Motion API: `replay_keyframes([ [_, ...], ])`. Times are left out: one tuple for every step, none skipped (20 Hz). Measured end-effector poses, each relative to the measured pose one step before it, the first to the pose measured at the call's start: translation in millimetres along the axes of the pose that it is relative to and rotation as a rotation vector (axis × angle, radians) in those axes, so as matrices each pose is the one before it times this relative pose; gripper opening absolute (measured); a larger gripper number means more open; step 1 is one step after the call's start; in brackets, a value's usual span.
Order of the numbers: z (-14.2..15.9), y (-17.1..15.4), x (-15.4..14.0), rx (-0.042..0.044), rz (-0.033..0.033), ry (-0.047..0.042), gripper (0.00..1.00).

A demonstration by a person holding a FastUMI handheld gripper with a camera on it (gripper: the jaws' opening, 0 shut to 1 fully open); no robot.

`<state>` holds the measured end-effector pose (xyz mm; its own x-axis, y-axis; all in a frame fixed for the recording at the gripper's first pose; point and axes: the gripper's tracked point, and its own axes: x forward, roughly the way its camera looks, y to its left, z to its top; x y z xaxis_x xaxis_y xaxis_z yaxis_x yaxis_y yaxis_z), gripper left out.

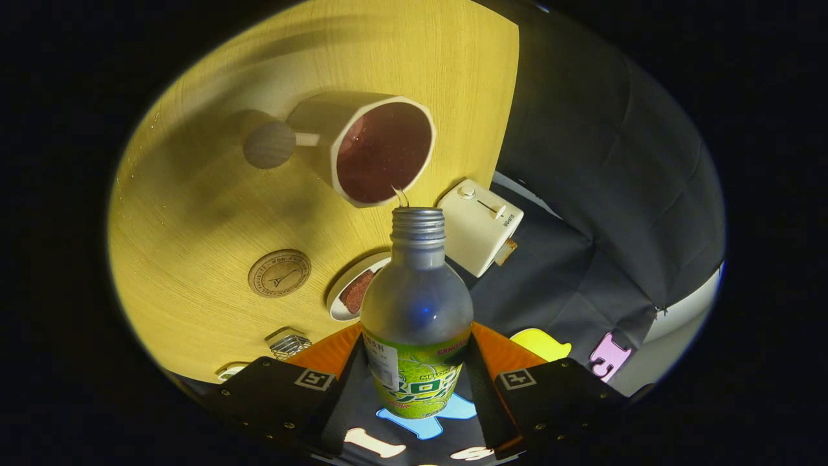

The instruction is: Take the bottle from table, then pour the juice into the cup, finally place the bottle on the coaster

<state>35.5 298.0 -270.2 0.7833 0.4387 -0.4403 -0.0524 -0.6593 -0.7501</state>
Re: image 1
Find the white toaster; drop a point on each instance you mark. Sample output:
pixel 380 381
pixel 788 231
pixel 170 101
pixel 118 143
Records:
pixel 475 230

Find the toast slice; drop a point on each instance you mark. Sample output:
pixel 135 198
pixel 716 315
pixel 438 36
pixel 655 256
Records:
pixel 506 252

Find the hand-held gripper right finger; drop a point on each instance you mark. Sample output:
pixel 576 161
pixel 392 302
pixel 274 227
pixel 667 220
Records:
pixel 482 401

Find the wooden table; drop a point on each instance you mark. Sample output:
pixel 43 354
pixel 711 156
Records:
pixel 194 213

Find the round cork coaster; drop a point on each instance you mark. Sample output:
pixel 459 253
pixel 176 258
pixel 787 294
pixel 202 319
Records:
pixel 279 273

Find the white divided bean dish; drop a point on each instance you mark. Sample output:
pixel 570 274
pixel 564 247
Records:
pixel 229 372

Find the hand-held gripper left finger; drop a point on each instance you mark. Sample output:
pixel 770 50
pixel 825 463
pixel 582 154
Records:
pixel 346 401

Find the small white plate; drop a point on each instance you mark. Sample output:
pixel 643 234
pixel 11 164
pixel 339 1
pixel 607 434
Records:
pixel 346 301

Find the silver green label juice bottle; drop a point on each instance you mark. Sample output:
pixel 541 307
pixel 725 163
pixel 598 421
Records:
pixel 417 304

